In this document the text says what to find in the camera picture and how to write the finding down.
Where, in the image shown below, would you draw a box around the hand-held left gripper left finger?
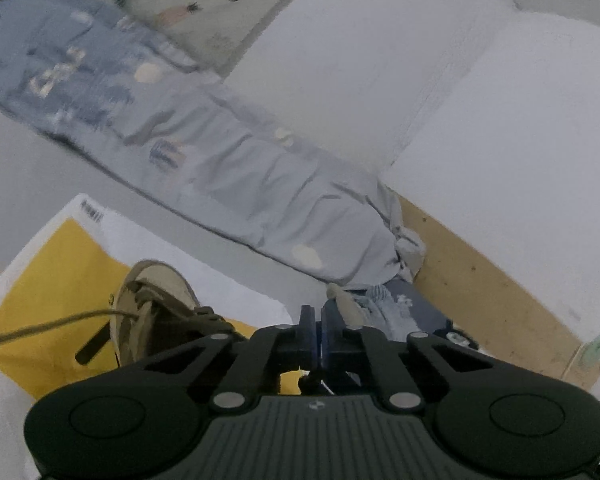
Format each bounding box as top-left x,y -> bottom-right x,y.
142,305 -> 321,415

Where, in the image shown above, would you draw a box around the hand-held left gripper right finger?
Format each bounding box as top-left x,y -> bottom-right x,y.
321,305 -> 496,413

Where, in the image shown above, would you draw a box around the olive lace-up shoe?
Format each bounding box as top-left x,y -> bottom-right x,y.
0,280 -> 231,367

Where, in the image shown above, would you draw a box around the light blue jeans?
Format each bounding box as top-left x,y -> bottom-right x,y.
350,279 -> 481,352

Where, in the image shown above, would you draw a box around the grey-blue printed bed sheet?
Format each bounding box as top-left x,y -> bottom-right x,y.
0,95 -> 341,480

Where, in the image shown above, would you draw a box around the blue printed duvet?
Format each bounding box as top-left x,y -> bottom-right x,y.
0,0 -> 427,285

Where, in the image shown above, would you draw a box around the white and yellow mailing bag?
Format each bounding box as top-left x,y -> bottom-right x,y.
0,192 -> 306,480

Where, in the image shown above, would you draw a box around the pale green plastic item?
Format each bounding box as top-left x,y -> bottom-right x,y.
579,327 -> 600,370

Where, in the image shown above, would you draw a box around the pineapple print cloth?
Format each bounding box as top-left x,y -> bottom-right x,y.
77,0 -> 337,72

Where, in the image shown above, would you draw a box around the wooden bed frame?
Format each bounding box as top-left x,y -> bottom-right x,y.
397,195 -> 600,391

